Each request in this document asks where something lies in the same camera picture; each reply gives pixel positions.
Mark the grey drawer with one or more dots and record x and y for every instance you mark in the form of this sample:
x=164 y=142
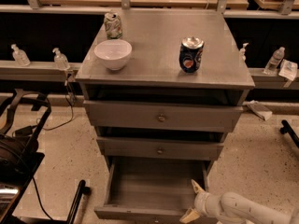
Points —
x=155 y=191
x=201 y=118
x=158 y=148

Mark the grey wooden drawer cabinet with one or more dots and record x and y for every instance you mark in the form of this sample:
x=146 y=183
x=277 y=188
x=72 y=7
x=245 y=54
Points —
x=153 y=73

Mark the clear plastic water bottle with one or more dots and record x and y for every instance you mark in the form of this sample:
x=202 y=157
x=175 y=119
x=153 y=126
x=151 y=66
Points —
x=274 y=61

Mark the crushed green soda can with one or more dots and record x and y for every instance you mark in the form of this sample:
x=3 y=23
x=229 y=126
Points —
x=113 y=27

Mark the white ceramic bowl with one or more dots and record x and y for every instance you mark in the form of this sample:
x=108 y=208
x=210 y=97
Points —
x=113 y=54

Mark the black chair leg bottom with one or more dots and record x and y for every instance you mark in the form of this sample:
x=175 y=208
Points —
x=81 y=190

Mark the black caster leg right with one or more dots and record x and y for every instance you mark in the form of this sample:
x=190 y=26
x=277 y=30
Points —
x=287 y=128

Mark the clear pump bottle far left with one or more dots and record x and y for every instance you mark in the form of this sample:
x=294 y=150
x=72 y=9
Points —
x=20 y=56

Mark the grey top drawer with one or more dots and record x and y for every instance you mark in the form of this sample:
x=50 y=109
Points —
x=201 y=118

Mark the grey middle drawer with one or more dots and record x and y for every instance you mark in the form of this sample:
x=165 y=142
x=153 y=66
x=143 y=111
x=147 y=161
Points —
x=158 y=148

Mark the crushed blue pepsi can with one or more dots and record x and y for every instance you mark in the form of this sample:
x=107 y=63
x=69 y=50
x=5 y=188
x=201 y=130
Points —
x=190 y=55

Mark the metal shelf rack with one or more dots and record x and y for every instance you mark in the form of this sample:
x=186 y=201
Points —
x=261 y=9

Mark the grey bottom drawer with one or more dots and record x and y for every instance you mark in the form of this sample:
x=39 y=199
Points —
x=155 y=191

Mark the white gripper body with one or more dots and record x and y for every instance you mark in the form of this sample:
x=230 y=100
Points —
x=202 y=201

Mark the grey box on floor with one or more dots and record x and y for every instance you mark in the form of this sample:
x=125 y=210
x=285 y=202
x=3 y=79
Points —
x=260 y=110

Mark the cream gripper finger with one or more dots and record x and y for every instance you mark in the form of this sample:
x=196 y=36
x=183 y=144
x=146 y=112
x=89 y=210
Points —
x=196 y=187
x=190 y=215

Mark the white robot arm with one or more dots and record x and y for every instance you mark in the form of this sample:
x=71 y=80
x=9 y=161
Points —
x=232 y=208

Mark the small pump bottle right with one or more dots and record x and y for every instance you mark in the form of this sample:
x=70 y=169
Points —
x=242 y=51

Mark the black bag with straps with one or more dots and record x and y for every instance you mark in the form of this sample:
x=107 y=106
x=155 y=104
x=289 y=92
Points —
x=17 y=152

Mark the clear plastic bag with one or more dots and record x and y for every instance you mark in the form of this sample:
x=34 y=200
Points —
x=288 y=70

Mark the clear pump bottle near cabinet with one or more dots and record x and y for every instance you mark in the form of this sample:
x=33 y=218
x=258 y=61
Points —
x=60 y=60

